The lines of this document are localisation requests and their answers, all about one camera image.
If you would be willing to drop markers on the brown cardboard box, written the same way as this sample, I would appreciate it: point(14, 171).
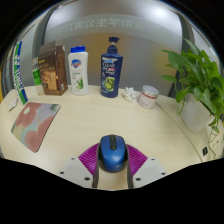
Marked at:
point(53, 71)

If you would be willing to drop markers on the floral pastel mouse pad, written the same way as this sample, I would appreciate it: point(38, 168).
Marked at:
point(33, 125)

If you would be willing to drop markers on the green plant in white pot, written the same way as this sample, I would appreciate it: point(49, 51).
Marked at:
point(200, 83)

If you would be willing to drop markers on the blue computer mouse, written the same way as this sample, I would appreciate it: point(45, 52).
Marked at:
point(113, 154)

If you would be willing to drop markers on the clear bottle green label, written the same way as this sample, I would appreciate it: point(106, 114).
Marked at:
point(37, 80)

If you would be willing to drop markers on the dark blue pump bottle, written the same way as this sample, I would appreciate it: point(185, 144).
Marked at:
point(111, 71)

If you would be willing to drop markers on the crumpled white tissue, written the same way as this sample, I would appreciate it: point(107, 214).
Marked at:
point(130, 94)

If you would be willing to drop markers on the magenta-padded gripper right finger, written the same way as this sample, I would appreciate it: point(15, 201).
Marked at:
point(146, 170)

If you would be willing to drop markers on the white lotion bottle blue cap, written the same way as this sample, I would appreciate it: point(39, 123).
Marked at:
point(78, 73)

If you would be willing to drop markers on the white green shuttlecock tube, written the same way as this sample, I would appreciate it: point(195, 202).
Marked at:
point(18, 73)

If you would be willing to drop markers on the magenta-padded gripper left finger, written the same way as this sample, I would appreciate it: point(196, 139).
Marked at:
point(77, 170)

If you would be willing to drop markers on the white jar silver lid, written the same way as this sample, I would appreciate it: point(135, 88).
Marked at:
point(147, 97)

